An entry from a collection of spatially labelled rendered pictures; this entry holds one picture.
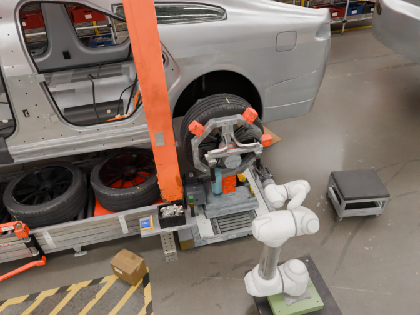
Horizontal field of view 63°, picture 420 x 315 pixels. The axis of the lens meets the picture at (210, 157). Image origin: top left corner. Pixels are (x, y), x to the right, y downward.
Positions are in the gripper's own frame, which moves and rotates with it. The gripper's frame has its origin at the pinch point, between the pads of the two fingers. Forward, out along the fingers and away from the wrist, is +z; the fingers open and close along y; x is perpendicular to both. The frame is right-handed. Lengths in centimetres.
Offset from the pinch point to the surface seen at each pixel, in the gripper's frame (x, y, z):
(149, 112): 51, -70, 12
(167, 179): -8, -66, 12
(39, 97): 47, -147, 66
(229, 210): -69, -17, 23
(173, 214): -28, -67, -5
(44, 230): -44, -169, 20
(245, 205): -67, -1, 23
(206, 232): -75, -42, 9
